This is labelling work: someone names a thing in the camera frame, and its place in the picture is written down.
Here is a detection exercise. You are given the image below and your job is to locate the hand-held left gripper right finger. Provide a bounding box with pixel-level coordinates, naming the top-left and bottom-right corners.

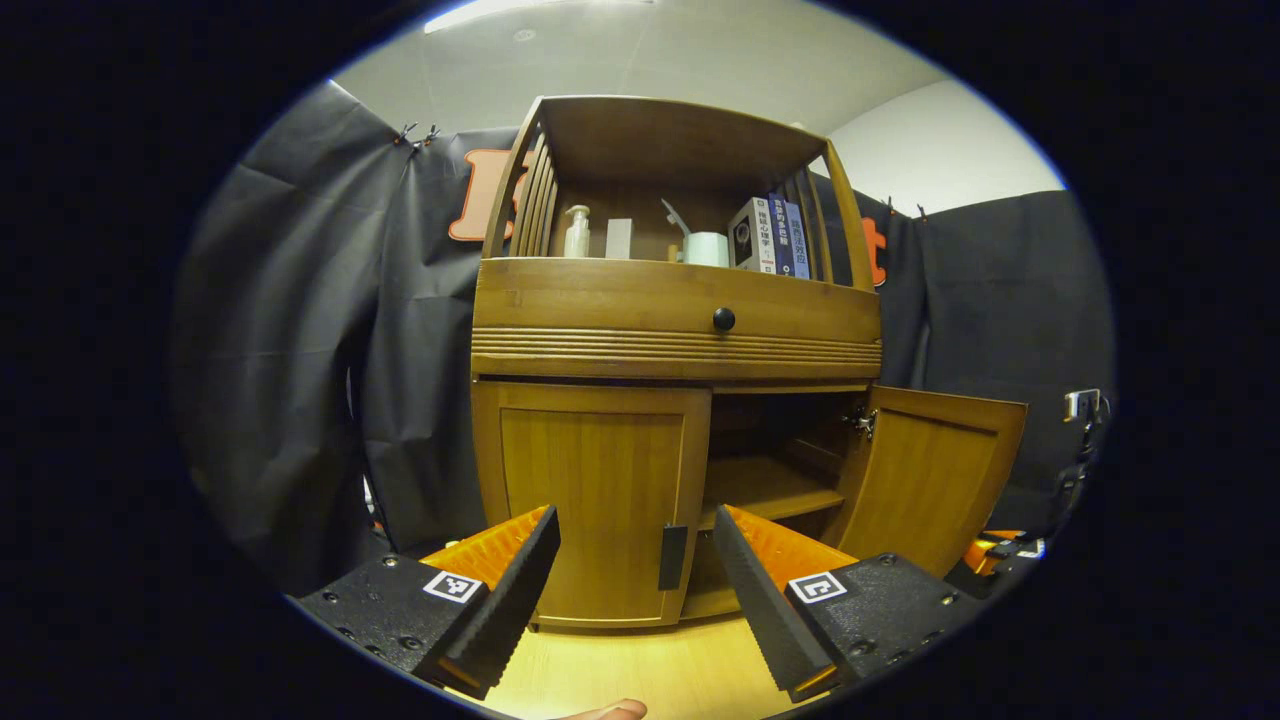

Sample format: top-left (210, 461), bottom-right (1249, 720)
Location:
top-left (713, 504), bottom-right (986, 704)

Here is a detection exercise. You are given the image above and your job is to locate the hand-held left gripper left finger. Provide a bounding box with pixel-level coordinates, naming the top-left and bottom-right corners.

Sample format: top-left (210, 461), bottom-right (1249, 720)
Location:
top-left (297, 505), bottom-right (561, 701)

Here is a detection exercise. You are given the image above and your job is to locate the wooden shoe cabinet door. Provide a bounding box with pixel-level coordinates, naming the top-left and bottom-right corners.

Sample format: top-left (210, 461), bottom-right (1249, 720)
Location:
top-left (830, 385), bottom-right (1029, 579)
top-left (472, 380), bottom-right (713, 629)

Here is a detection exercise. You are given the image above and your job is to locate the wooden double-door shoe cabinet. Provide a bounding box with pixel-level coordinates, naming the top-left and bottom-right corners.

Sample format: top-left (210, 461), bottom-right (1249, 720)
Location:
top-left (470, 95), bottom-right (1029, 631)

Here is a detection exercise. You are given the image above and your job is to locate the black backdrop cloth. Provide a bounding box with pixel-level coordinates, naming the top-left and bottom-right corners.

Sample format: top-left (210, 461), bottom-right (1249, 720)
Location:
top-left (170, 82), bottom-right (1116, 601)

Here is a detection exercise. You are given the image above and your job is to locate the white book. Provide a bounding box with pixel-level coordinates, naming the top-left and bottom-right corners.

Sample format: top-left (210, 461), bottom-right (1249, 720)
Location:
top-left (728, 197), bottom-right (777, 274)

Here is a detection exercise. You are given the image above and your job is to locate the light blue book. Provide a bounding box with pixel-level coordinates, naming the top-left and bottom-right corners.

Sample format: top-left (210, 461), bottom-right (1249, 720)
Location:
top-left (785, 201), bottom-right (812, 280)

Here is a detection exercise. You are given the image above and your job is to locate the dark blue book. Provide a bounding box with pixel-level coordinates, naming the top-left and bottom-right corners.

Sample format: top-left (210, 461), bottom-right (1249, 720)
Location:
top-left (768, 194), bottom-right (796, 278)

